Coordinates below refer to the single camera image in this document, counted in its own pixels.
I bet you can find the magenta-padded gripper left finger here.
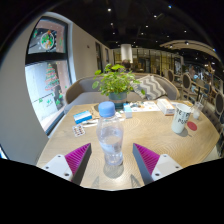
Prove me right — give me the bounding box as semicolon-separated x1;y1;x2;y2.
41;142;93;186

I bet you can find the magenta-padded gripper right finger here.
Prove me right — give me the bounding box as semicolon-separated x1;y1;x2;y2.
132;142;184;186

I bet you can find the clear blue-capped water bottle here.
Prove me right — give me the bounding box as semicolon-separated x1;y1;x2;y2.
95;100;125;167

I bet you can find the blister pill pack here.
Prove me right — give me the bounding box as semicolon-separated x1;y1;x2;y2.
72;123;87;138

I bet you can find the flat round red coaster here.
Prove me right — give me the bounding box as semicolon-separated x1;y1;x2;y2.
186;120;198;132

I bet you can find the blue and white box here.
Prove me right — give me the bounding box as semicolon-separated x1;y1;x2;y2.
72;110;93;125

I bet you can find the small light blue box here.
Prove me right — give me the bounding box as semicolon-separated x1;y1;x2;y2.
122;102;133;119

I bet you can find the grey curved sofa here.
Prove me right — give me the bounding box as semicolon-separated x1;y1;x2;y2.
63;73;181;114

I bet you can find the grey white chevron cushion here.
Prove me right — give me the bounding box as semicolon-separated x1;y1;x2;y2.
130;74;167;101

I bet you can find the group of dining chairs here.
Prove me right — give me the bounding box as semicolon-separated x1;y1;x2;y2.
166;68;224;118

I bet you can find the window with christmas decals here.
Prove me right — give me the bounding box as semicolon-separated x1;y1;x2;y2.
24;17;73;134

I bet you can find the green potted plant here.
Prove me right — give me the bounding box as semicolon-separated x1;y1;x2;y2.
91;63;147;109

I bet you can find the gold framed shelf unit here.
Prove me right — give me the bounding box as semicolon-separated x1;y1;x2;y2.
133;48;183;76

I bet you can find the person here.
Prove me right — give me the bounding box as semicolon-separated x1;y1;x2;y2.
120;59;133;72

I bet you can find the white round column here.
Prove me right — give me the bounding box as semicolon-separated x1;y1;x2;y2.
120;43;134;64

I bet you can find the group of ceiling lights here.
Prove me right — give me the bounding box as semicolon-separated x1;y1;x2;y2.
106;4;188;38

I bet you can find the white mug with black handle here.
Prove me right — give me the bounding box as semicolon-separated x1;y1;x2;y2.
171;103;192;135

